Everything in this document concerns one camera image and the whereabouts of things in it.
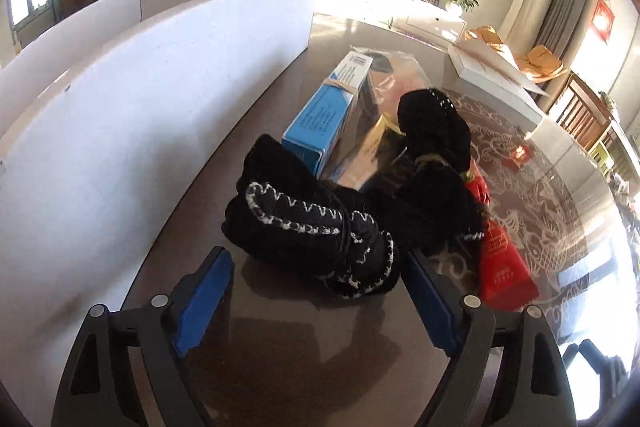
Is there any blue medicine box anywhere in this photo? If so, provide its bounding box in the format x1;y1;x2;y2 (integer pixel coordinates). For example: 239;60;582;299
281;52;373;180

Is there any cluster of small bottles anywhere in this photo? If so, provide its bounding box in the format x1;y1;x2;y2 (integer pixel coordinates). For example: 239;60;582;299
612;172;640;248

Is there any beige rubber band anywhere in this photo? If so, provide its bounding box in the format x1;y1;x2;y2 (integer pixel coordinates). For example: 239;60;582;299
322;77;362;96

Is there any black knit cloth white stitching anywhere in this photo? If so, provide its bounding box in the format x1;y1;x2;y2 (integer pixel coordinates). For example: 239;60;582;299
221;134;401;300

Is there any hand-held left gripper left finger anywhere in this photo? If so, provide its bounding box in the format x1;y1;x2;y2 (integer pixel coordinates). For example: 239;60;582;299
50;246;236;427

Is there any orange lounge chair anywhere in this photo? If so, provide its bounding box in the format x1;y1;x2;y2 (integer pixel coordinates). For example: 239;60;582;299
465;26;571;82

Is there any white television cabinet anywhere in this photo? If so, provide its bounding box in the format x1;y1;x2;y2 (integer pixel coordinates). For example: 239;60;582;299
310;0;468;45

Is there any white folded cardboard sheet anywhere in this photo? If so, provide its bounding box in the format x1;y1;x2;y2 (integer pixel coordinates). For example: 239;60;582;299
450;41;548;98

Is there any white foam board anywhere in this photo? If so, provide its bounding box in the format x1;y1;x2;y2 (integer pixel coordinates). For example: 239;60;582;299
0;0;318;408
0;0;301;75

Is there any red wall hanging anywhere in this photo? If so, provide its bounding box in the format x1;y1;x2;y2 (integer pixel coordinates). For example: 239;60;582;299
591;0;615;45

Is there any white flat box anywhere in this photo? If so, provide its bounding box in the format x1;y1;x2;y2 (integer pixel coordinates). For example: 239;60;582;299
447;44;546;128

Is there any clear plastic bag with contents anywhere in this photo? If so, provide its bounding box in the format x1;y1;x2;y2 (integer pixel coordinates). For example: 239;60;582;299
320;72;401;195

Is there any slatted wooden chair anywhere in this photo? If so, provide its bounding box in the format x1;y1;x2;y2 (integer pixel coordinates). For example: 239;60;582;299
547;72;613;152
587;122;631;178

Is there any black fuzzy scrunchie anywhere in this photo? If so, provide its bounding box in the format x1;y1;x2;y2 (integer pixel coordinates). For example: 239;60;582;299
397;89;473;168

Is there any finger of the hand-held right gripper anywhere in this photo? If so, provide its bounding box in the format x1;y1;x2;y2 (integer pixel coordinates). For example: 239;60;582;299
575;339;628;408

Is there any red fabric pouch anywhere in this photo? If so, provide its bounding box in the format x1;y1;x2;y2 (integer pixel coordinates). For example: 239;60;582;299
462;172;541;313

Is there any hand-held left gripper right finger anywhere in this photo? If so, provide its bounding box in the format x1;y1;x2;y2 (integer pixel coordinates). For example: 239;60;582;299
402;249;578;427

